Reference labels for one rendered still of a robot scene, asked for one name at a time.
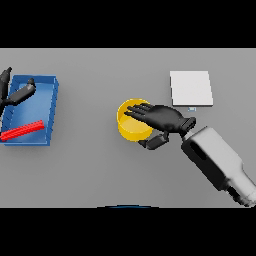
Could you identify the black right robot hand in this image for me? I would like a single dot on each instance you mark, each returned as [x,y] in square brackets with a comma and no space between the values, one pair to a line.
[163,117]

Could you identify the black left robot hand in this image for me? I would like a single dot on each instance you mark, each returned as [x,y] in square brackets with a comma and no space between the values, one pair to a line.
[20,94]

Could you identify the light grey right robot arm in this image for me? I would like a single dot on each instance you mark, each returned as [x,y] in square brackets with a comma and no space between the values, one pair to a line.
[216,163]

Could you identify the yellow bowl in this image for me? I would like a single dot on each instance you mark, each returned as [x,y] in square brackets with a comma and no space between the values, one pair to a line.
[132,128]

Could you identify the red beaker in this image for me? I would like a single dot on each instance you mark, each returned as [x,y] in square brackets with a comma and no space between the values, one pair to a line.
[22,130]

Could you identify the pale square measuring scale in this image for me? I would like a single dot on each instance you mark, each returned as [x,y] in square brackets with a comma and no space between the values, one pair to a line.
[191,88]

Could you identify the blue tray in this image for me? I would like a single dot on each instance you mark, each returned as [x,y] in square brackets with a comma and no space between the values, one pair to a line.
[31,111]

